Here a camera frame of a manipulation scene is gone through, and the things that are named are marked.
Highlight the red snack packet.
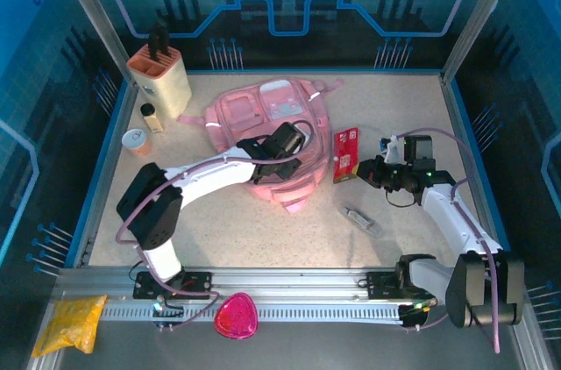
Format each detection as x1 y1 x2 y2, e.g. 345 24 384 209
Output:
332 125 362 186

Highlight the pink student backpack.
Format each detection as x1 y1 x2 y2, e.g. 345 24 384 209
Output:
176 75 344 215

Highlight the yellow plastic bag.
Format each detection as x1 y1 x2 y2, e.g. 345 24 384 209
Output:
31 294 109 358

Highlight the clear plastic pen case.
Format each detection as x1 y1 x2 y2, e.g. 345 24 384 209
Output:
340 204 384 239

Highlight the beige knife block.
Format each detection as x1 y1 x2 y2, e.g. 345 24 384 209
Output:
125 45 194 120

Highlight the small bottle black cap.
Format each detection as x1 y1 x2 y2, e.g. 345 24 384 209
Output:
139 102 166 134

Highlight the white-lidded tin can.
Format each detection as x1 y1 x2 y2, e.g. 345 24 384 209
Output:
120 128 153 160

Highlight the pink triangular pouch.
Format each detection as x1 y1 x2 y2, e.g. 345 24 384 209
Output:
213 292 260 341

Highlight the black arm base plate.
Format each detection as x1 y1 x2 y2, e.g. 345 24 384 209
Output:
366 271 439 301
132 271 214 301

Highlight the aluminium front rail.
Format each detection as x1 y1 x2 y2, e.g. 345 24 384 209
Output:
51 267 525 306

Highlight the white slotted cable duct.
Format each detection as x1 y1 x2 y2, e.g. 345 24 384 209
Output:
103 302 405 324

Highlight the aluminium frame post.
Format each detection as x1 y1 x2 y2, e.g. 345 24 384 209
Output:
439 0 528 87
46 0 133 87

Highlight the black knife handle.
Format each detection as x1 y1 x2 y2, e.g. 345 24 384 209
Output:
147 21 162 60
156 18 173 58

